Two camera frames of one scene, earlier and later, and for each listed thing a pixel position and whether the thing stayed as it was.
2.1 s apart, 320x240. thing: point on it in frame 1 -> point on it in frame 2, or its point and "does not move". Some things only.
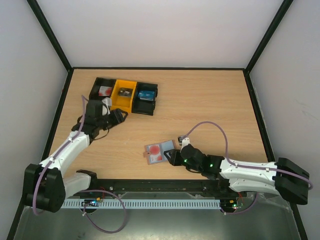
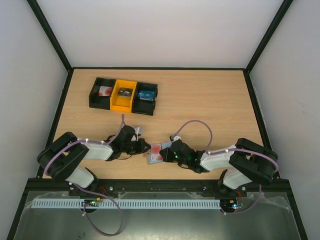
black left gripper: (118, 115) -> (141, 149)
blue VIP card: (147, 94) does not move
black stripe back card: (125, 92) does not move
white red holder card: (105, 91) does not move
